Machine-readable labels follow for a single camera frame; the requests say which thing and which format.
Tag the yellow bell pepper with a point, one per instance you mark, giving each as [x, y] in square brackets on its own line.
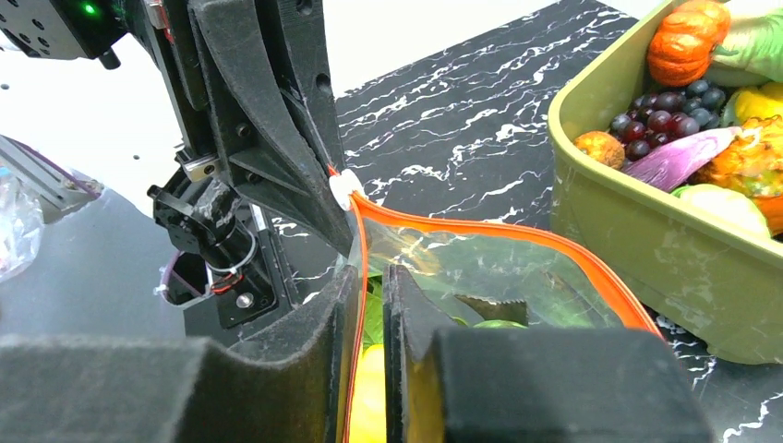
[368, 413]

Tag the dark purple grapes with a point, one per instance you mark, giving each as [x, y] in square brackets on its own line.
[661, 116]

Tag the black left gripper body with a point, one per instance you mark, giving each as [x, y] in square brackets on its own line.
[180, 37]

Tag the green bumpy citrus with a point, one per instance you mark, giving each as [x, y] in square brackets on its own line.
[499, 324]

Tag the green leafy vegetable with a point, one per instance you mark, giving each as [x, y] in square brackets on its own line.
[373, 322]

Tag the orange mottled fruit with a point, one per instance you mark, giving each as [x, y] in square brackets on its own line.
[752, 166]

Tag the olive green plastic bin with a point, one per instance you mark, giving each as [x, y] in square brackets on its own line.
[723, 288]

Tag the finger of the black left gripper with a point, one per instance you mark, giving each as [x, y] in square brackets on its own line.
[282, 173]
[294, 34]

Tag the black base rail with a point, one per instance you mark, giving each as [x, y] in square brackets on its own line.
[229, 276]

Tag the green lettuce head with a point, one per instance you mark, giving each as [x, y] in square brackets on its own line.
[751, 54]

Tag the pale green cabbage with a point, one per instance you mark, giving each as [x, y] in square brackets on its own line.
[726, 205]

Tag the yellow squash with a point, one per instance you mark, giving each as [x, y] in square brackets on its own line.
[749, 102]

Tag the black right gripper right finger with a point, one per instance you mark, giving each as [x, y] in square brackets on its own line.
[450, 383]

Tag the clear zip top bag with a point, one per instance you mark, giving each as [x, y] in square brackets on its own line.
[563, 284]

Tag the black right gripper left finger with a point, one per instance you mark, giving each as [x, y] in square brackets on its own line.
[287, 383]

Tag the purple white radicchio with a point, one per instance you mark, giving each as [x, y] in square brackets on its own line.
[669, 165]

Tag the small orange fruit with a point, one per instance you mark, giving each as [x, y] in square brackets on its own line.
[601, 147]

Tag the orange mini pumpkin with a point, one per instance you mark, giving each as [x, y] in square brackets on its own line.
[682, 47]

